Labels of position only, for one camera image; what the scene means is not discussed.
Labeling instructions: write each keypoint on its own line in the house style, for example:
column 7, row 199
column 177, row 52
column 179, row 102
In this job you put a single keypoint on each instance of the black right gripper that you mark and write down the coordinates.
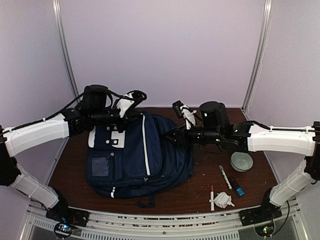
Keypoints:
column 179, row 134

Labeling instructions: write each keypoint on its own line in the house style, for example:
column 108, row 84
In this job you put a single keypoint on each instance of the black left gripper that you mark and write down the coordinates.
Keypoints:
column 131, row 113

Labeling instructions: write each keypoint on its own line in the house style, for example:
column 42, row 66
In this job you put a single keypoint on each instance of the navy blue student backpack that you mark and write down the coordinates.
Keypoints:
column 138, row 162

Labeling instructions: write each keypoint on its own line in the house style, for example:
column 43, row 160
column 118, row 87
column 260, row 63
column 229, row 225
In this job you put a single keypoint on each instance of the grey marker pen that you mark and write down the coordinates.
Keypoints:
column 225, row 177

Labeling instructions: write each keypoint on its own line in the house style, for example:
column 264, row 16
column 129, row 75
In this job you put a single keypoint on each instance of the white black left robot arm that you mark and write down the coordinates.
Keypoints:
column 97, row 106

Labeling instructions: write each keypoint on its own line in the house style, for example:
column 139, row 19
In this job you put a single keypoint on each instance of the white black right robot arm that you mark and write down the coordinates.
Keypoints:
column 252, row 136

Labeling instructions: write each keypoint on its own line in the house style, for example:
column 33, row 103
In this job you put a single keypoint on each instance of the white red-capped pen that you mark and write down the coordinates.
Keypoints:
column 211, row 199

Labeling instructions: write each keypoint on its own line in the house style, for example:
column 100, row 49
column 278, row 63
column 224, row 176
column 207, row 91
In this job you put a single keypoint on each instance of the pale blue ceramic bowl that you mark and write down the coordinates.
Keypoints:
column 241, row 162

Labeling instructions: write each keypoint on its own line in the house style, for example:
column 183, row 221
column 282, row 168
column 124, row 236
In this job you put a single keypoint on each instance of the black blue marker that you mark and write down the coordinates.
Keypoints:
column 236, row 186

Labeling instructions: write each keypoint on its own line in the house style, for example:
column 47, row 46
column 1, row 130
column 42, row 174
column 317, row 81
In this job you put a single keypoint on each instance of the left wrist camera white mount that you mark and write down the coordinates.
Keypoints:
column 129, row 101

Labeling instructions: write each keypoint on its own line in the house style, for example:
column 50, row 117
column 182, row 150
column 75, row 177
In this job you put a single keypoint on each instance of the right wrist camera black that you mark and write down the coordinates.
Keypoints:
column 184, row 112

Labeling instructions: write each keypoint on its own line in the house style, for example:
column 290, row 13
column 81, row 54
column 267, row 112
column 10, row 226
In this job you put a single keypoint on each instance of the aluminium front rail frame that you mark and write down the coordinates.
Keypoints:
column 221, row 225

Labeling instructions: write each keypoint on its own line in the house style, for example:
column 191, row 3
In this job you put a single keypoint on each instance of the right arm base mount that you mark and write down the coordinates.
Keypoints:
column 263, row 217

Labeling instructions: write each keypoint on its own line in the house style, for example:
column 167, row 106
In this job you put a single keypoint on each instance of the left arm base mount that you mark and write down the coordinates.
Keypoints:
column 68, row 219

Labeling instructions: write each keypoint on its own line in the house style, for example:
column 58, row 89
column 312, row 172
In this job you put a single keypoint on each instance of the right aluminium corner post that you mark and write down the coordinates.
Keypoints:
column 262, row 43

